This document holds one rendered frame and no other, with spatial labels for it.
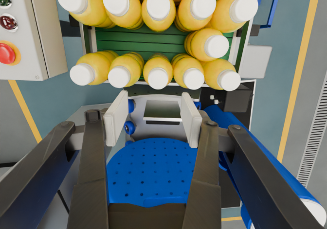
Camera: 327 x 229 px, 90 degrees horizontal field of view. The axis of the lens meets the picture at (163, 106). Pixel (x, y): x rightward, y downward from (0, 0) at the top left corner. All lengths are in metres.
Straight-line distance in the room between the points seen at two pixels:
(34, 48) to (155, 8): 0.23
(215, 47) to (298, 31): 1.50
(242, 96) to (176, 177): 0.27
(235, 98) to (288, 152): 1.85
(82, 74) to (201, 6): 0.24
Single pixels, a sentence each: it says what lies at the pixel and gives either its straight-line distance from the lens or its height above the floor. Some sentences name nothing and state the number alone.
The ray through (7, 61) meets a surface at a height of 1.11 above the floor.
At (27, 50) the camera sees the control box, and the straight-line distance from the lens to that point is 0.40.
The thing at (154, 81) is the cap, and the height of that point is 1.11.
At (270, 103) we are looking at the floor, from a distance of 1.85.
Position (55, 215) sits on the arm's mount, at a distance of 0.81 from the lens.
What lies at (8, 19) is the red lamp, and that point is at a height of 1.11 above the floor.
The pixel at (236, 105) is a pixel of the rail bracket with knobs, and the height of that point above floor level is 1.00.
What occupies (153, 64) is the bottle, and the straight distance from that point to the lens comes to 0.35.
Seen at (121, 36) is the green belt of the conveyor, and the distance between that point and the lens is 0.53.
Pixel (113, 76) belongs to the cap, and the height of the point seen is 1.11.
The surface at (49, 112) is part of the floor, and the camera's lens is 1.87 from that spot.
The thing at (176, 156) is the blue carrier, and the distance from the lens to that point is 0.48.
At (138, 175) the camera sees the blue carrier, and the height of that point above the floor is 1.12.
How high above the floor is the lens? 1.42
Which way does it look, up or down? 67 degrees down
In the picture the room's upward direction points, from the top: 176 degrees clockwise
